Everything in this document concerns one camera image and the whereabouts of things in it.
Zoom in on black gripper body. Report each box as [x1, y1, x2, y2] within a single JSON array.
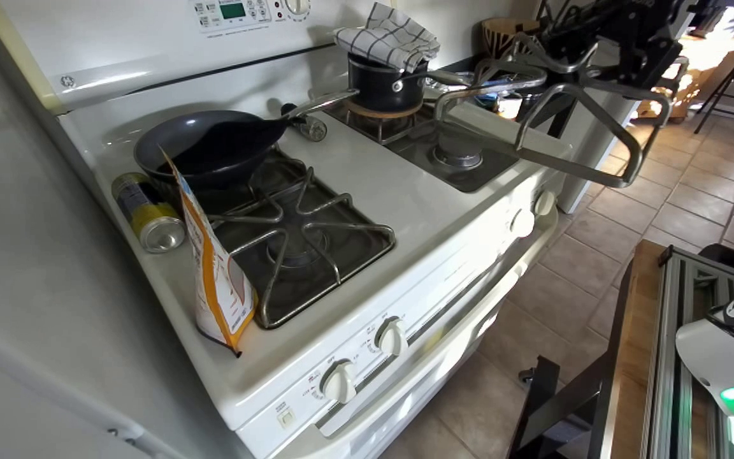
[[544, 0, 690, 88]]

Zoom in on wooden edged metal table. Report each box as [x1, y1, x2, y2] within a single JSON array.
[[595, 240, 734, 459]]

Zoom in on white checkered dish towel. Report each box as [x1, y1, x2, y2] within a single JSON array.
[[331, 0, 443, 73]]

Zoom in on white black device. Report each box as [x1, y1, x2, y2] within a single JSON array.
[[674, 276, 734, 439]]

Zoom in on small round metal disc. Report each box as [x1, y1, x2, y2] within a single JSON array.
[[295, 111, 331, 146]]

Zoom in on white stove knob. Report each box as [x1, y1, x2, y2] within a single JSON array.
[[369, 313, 410, 360], [508, 207, 540, 241], [315, 356, 361, 408], [531, 187, 560, 220]]

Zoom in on orange white paper bag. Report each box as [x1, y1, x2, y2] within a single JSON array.
[[157, 151, 261, 356]]

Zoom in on black saucepan with steel handle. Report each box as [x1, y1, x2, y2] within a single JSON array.
[[345, 50, 550, 114]]

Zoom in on grey metal burner grating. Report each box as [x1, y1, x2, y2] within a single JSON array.
[[205, 166, 401, 332], [431, 35, 674, 190]]

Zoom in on white refrigerator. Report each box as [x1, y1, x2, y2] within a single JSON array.
[[0, 0, 242, 459]]

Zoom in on black frying pan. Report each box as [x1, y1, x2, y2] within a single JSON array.
[[132, 86, 361, 190]]

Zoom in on wicker basket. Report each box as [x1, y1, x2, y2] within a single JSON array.
[[477, 15, 528, 63]]

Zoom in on grey grating under saucepan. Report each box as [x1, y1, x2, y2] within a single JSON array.
[[328, 94, 449, 146]]

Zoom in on round gas burner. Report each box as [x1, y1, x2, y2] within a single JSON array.
[[262, 224, 345, 276], [428, 138, 489, 176]]

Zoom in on black metal stand frame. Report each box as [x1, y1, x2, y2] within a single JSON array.
[[505, 354, 619, 459]]

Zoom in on white gas stove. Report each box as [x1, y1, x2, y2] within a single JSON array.
[[0, 0, 577, 459]]

